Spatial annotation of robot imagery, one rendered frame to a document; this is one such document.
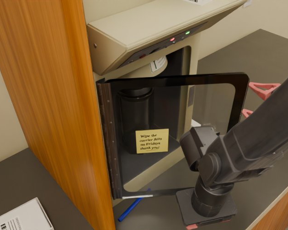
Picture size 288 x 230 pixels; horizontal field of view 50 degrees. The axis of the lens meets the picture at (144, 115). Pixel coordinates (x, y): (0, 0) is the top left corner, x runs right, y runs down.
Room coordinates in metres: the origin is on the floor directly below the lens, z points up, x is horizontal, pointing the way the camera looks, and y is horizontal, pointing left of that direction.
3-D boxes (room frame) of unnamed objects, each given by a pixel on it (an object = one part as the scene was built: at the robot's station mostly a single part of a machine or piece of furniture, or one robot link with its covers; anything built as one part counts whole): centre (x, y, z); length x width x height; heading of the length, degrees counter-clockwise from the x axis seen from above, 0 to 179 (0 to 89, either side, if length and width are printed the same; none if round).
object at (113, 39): (0.58, -0.06, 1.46); 0.32 x 0.12 x 0.10; 130
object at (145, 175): (0.52, -0.07, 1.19); 0.30 x 0.01 x 0.40; 93
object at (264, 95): (0.66, -0.32, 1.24); 0.09 x 0.07 x 0.07; 39
